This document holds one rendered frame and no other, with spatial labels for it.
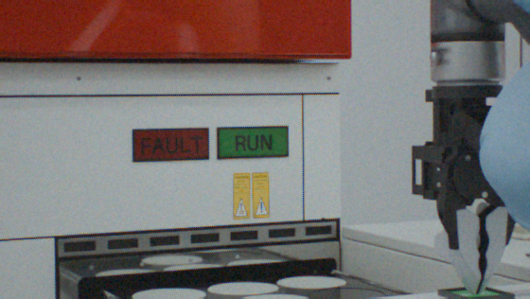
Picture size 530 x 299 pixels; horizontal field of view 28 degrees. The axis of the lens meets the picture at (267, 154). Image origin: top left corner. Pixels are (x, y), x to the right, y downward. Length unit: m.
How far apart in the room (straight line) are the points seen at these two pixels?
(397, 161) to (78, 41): 2.11
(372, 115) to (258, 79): 1.82
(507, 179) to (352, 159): 2.74
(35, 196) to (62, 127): 0.10
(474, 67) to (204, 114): 0.60
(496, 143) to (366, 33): 2.74
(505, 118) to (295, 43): 0.92
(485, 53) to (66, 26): 0.62
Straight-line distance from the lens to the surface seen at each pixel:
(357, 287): 1.52
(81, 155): 1.53
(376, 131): 3.43
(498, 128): 0.69
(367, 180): 3.42
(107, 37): 1.49
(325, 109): 1.67
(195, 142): 1.58
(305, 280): 1.57
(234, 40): 1.55
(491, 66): 1.09
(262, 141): 1.62
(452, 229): 1.08
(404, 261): 1.52
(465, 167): 1.08
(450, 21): 1.08
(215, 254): 1.59
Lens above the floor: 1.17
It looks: 3 degrees down
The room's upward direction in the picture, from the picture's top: 1 degrees counter-clockwise
